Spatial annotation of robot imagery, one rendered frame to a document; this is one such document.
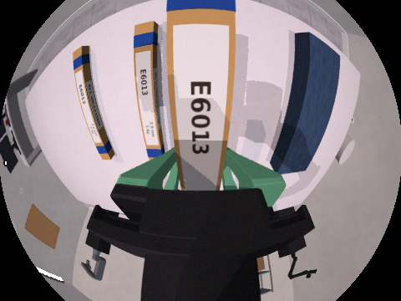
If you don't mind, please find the tan box with white label and blue band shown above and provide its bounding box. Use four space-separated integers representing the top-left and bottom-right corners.
166 0 236 191

